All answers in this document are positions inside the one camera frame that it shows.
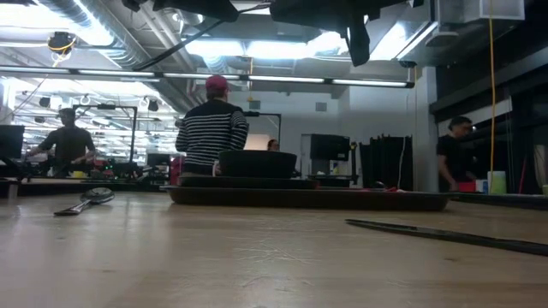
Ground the pale green cup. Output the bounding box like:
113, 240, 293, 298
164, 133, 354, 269
487, 170, 508, 195

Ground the black ceiling cable reel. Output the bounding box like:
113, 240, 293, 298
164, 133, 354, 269
46, 31, 78, 56

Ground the black desk monitor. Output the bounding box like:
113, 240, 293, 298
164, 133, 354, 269
0, 124, 26, 160

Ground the white hanging cable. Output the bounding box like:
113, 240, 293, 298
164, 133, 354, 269
397, 135, 407, 192

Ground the long light bar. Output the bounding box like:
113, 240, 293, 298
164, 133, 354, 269
0, 64, 415, 89

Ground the brown plastic tray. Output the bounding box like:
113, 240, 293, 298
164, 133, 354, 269
160, 184, 456, 212

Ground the black spoon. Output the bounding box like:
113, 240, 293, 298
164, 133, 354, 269
52, 187, 116, 217

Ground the black knife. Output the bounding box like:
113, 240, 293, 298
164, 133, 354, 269
344, 218, 548, 258

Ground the black rolling cart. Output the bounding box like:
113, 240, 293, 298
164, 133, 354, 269
299, 160, 361, 188

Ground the black folding curtain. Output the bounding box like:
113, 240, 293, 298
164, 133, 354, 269
358, 134, 414, 192

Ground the black background rig frame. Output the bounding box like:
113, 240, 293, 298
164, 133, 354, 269
71, 104, 139, 172

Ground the red bag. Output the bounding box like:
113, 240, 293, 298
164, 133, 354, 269
170, 155, 184, 186

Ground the thin yellow cable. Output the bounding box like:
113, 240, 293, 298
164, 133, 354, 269
489, 0, 497, 194

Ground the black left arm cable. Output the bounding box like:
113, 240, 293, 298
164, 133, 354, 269
131, 19, 226, 73

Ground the black bowl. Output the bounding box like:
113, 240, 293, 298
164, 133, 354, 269
217, 150, 298, 180

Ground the black wall monitor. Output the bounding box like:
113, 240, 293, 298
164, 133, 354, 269
309, 133, 351, 163

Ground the grey ceiling unit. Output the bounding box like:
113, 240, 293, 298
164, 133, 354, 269
277, 19, 307, 38

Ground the black round plate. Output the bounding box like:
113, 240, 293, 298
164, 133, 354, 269
178, 175, 320, 191

